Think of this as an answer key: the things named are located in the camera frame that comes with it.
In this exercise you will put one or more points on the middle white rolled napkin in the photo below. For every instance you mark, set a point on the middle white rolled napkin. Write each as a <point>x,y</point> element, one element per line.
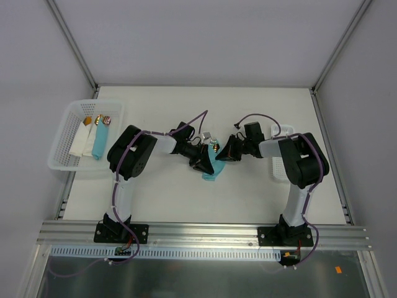
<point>90,141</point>

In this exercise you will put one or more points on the left aluminium frame post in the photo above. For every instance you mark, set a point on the left aluminium frame post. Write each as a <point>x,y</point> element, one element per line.
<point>72,43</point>

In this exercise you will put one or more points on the blue paper napkin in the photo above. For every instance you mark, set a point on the blue paper napkin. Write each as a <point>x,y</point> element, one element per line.
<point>217,165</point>

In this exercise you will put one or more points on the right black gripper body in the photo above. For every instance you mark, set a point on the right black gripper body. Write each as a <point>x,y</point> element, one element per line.
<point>234,149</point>

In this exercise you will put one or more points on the right white plastic tray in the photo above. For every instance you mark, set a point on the right white plastic tray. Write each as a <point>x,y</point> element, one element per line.
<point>278,170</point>

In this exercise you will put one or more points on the silver fork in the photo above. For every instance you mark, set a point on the silver fork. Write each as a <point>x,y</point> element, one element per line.
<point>214,144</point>

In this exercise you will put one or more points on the right aluminium frame post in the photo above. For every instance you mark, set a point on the right aluminium frame post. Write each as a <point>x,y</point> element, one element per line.
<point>342,42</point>

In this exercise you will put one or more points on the aluminium mounting rail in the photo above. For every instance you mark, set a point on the aluminium mounting rail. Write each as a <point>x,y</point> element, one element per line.
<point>202,235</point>

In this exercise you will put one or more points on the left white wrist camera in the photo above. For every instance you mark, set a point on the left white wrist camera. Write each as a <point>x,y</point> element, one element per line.
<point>206,137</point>

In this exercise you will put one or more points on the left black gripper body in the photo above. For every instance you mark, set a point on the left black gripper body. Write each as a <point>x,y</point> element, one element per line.
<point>201,156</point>

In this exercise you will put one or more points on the left white rolled napkin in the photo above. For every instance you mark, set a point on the left white rolled napkin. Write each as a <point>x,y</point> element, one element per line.
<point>80,139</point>

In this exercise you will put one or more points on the left white plastic basket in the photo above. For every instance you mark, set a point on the left white plastic basket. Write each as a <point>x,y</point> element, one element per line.
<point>59,157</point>

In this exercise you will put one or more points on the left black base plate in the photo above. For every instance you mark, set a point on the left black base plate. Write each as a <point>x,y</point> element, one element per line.
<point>139,232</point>

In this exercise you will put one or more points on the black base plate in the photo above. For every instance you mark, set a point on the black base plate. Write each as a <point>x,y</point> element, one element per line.
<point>272,236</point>
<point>139,232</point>

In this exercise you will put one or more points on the white rolled napkin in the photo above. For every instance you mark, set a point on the white rolled napkin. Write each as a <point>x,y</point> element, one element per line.
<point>90,141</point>
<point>80,139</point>

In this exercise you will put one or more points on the rolled blue napkin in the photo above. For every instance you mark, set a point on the rolled blue napkin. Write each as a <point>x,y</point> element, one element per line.
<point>100,141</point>

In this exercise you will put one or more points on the white slotted cable duct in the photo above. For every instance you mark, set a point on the white slotted cable duct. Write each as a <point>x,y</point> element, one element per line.
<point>158,253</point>

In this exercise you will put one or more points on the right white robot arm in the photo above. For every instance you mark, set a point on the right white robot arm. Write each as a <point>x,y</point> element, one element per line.
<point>305,165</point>

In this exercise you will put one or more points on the orange utensil tip in basket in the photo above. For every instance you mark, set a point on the orange utensil tip in basket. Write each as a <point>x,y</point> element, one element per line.
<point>87,121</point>

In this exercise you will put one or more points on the gold spoon in basket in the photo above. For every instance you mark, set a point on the gold spoon in basket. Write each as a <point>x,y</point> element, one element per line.
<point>98,119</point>

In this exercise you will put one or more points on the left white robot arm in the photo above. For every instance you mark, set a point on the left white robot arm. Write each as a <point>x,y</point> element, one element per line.
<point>128,158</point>

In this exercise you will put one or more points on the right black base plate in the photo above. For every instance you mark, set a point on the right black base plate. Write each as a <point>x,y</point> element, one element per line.
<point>272,236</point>

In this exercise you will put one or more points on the aluminium frame post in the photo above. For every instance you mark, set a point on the aluminium frame post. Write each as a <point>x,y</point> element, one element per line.
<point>342,42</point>
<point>72,43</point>

